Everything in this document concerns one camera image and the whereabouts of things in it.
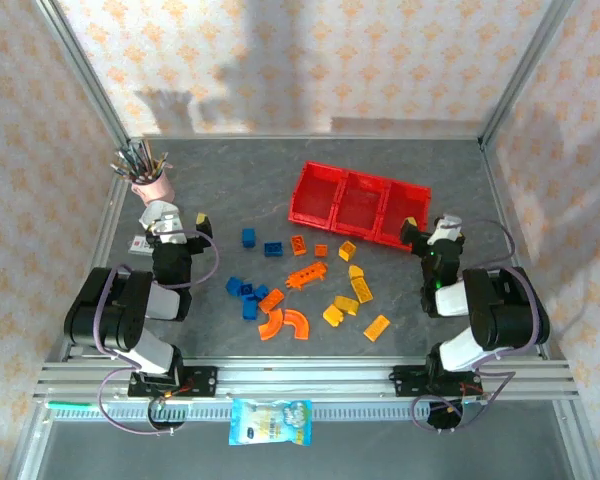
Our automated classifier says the long yellow lego brick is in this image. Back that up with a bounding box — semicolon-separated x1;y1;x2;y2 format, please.
363;314;391;343
350;277;374;304

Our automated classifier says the curved orange lego piece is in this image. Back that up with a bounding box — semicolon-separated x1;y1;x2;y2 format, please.
257;308;287;342
283;308;312;341

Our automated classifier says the white card with red mark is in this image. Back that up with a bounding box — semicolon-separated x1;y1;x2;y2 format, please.
128;234;155;257

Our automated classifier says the pink pencil cup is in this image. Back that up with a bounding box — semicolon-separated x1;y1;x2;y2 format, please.
131;169;175;205

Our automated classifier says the blue snack bag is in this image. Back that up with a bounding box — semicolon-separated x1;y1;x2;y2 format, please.
228;398;314;448

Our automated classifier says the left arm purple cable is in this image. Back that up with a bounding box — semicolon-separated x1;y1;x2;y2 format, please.
95;227;220;436

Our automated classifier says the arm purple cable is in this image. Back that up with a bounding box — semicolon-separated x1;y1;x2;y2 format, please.
95;227;220;436
412;219;551;434

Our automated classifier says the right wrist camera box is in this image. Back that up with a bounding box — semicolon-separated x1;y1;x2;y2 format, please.
429;213;465;246

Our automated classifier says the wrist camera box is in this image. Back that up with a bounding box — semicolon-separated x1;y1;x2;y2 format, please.
139;212;187;246
429;213;465;246

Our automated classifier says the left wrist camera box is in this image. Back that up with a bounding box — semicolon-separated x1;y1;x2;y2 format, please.
139;212;187;246

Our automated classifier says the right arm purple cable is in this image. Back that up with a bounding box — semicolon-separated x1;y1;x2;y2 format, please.
412;219;551;434

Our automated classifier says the aluminium side rail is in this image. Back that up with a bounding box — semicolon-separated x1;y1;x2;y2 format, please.
57;142;134;361
479;142;552;360

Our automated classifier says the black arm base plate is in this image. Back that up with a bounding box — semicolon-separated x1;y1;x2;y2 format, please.
392;364;484;400
127;366;219;400

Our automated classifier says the aluminium back rail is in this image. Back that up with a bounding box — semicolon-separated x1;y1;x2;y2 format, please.
142;132;484;142

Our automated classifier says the aluminium mounting rail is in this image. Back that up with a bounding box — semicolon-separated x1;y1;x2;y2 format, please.
35;357;580;401

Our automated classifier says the grey slotted cable duct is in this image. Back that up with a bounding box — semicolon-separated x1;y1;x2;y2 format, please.
54;401;481;422

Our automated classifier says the aluminium frame post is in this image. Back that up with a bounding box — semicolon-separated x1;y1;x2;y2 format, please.
34;0;131;146
478;0;577;149

